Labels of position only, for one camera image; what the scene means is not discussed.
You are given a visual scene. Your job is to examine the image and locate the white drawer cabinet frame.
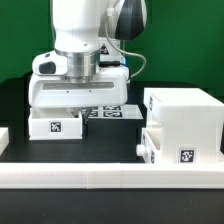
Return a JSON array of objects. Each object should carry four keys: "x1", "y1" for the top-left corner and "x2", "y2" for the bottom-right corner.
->
[{"x1": 143, "y1": 88, "x2": 224, "y2": 164}]

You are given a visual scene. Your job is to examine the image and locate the white marker tag sheet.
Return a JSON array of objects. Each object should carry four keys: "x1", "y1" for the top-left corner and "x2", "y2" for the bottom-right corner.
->
[{"x1": 82, "y1": 104, "x2": 143, "y2": 120}]

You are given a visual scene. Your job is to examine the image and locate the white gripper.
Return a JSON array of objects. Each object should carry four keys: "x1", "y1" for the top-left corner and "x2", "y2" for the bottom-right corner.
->
[{"x1": 28, "y1": 66, "x2": 129, "y2": 124}]

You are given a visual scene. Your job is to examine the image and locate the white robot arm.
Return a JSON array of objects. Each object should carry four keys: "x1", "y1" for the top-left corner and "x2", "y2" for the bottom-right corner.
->
[{"x1": 28, "y1": 0, "x2": 147, "y2": 117}]

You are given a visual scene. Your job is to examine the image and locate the white drawer box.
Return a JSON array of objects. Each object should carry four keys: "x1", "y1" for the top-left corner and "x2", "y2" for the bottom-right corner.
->
[
  {"x1": 136, "y1": 127, "x2": 166, "y2": 164},
  {"x1": 28, "y1": 108, "x2": 83, "y2": 140}
]

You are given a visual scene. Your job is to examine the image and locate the white U-shaped border rail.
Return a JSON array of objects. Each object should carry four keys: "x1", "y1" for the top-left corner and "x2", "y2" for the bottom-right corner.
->
[{"x1": 0, "y1": 127, "x2": 224, "y2": 190}]

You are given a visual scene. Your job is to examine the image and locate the white front drawer box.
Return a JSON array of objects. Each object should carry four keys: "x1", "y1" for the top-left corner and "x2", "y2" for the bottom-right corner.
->
[{"x1": 136, "y1": 127, "x2": 166, "y2": 164}]

